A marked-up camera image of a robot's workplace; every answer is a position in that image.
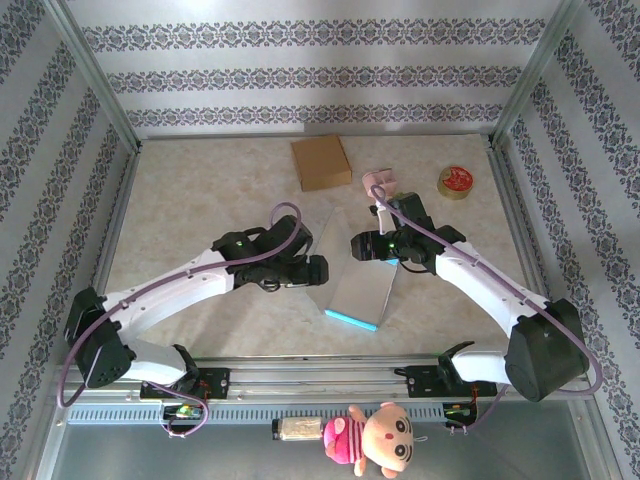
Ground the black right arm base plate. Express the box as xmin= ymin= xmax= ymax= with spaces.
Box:
xmin=394 ymin=364 xmax=499 ymax=400

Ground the aluminium frame post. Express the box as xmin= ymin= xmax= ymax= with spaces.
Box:
xmin=489 ymin=0 xmax=586 ymax=149
xmin=42 ymin=0 xmax=144 ymax=151

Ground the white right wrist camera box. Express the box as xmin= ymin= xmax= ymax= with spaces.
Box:
xmin=372 ymin=198 xmax=390 ymax=236

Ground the white blue paper box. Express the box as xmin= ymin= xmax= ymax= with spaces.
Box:
xmin=305 ymin=207 xmax=401 ymax=334

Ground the brown cardboard box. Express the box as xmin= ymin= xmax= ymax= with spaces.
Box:
xmin=291 ymin=134 xmax=353 ymax=193

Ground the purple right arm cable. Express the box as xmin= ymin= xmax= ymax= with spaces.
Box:
xmin=370 ymin=184 xmax=605 ymax=435

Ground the pink plush doll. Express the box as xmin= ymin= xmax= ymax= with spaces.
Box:
xmin=323 ymin=402 xmax=429 ymax=479

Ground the red gold round tin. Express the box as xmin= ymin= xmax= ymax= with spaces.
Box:
xmin=436 ymin=165 xmax=475 ymax=201

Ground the beige black small device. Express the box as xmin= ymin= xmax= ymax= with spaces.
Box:
xmin=271 ymin=417 xmax=327 ymax=443

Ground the grey slotted cable duct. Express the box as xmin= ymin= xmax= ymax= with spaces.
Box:
xmin=63 ymin=402 xmax=481 ymax=426

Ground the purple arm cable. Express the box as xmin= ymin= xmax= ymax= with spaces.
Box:
xmin=370 ymin=184 xmax=605 ymax=435
xmin=57 ymin=201 xmax=304 ymax=440

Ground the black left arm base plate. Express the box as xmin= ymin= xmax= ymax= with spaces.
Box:
xmin=139 ymin=367 xmax=232 ymax=401

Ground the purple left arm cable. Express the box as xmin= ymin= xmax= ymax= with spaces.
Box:
xmin=57 ymin=201 xmax=304 ymax=440

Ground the grey metal tray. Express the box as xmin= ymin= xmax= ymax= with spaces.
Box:
xmin=29 ymin=399 xmax=616 ymax=480

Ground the pink toy figure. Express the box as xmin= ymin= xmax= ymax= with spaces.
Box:
xmin=362 ymin=168 xmax=399 ymax=199

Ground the aluminium mounting rail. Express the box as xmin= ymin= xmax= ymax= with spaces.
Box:
xmin=48 ymin=355 xmax=594 ymax=401

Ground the aluminium table side rail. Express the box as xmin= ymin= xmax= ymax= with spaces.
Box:
xmin=68 ymin=143 xmax=142 ymax=364
xmin=487 ymin=139 xmax=570 ymax=359

